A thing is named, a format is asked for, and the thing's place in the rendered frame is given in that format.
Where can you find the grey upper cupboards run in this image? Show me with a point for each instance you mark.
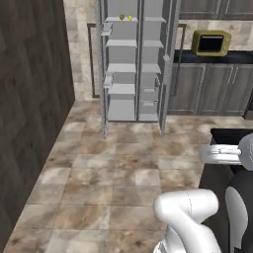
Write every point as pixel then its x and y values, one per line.
pixel 214 9

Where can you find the small yellow-green food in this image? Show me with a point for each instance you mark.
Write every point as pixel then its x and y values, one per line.
pixel 130 17

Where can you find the grey fridge door with bins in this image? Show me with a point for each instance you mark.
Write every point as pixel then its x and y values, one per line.
pixel 105 126
pixel 164 102

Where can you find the grey open fridge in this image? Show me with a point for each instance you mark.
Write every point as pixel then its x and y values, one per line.
pixel 122 112

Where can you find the olive yellow microwave oven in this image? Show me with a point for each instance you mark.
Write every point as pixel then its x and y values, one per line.
pixel 210 43

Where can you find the grey lower cupboards run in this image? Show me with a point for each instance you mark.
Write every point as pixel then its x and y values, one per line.
pixel 214 89

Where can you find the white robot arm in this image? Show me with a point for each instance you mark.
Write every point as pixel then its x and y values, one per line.
pixel 187 210

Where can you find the small green round food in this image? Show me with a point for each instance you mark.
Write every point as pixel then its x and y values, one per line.
pixel 122 17

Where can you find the grey cupboards run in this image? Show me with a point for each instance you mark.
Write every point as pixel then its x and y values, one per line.
pixel 214 9
pixel 214 89

